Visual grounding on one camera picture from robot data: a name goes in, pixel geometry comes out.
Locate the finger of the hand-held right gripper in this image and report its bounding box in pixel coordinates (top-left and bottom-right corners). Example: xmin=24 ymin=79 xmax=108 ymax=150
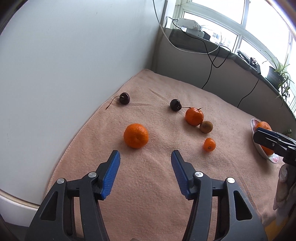
xmin=253 ymin=128 xmax=296 ymax=157

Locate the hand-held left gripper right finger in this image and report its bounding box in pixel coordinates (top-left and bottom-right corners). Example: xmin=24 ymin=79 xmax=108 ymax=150
xmin=171 ymin=150 xmax=269 ymax=241

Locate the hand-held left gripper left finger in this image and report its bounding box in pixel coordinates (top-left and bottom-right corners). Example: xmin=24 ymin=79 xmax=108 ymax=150
xmin=28 ymin=150 xmax=121 ymax=241

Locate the large bumpy orange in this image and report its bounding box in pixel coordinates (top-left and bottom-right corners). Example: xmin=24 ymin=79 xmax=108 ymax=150
xmin=255 ymin=121 xmax=274 ymax=156

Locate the floral rimmed white plate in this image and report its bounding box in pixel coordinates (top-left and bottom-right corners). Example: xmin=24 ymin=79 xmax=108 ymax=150
xmin=250 ymin=119 xmax=279 ymax=164

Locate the orange mandarin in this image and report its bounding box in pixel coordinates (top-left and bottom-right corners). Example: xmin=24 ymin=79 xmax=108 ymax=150
xmin=123 ymin=123 xmax=149 ymax=149

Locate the pink towel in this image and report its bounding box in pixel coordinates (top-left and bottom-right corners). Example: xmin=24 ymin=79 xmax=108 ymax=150
xmin=47 ymin=68 xmax=296 ymax=241

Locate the pale fluffy cloth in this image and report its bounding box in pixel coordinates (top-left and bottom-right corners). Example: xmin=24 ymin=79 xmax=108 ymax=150
xmin=273 ymin=165 xmax=296 ymax=224

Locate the small kumquat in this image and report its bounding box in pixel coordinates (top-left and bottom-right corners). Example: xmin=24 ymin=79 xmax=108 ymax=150
xmin=203 ymin=138 xmax=216 ymax=152

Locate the brown kiwi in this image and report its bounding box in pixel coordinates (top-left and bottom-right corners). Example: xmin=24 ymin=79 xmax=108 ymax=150
xmin=199 ymin=121 xmax=213 ymax=134

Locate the mandarin with green stem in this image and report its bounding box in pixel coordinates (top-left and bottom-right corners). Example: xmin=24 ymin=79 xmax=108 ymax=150
xmin=185 ymin=107 xmax=204 ymax=127

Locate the potted spider plant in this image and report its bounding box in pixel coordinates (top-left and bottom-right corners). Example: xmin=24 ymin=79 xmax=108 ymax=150
xmin=261 ymin=50 xmax=292 ymax=107

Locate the dark cherry with long stem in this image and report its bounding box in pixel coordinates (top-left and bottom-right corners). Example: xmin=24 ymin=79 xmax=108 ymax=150
xmin=106 ymin=92 xmax=130 ymax=110

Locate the grey windowsill cloth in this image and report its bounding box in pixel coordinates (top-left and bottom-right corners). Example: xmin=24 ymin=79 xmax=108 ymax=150
xmin=162 ymin=27 xmax=296 ymax=116

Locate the white partition board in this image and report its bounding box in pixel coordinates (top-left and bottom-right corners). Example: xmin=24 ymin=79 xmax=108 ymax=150
xmin=0 ymin=0 xmax=167 ymax=207

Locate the black cable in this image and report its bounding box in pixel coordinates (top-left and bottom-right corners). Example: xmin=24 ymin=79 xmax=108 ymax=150
xmin=238 ymin=74 xmax=260 ymax=108
xmin=172 ymin=19 xmax=232 ymax=90

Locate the black ring light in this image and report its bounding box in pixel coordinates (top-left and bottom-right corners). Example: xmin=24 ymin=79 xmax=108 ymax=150
xmin=237 ymin=50 xmax=262 ymax=75

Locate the white window frame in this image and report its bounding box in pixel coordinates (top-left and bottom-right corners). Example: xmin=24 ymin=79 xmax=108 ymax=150
xmin=176 ymin=0 xmax=296 ymax=116

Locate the white cable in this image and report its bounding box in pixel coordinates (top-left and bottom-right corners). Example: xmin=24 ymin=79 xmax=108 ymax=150
xmin=153 ymin=0 xmax=220 ymax=53

